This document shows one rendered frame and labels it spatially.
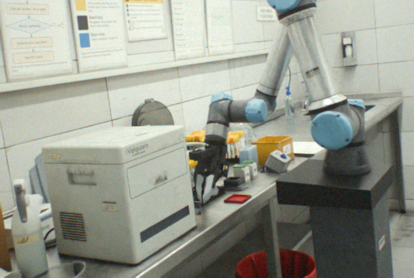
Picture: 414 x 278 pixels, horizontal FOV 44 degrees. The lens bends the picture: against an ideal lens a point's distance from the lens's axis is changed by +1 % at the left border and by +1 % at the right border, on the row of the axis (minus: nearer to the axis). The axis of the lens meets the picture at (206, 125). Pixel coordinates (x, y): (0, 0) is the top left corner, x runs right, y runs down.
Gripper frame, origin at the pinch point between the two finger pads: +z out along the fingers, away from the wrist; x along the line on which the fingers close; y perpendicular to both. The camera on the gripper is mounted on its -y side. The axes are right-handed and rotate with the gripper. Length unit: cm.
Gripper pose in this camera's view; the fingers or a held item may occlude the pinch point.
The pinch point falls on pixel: (202, 198)
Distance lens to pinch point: 160.6
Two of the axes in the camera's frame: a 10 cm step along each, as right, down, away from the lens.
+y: 5.1, 3.3, 8.0
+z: -1.5, 9.4, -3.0
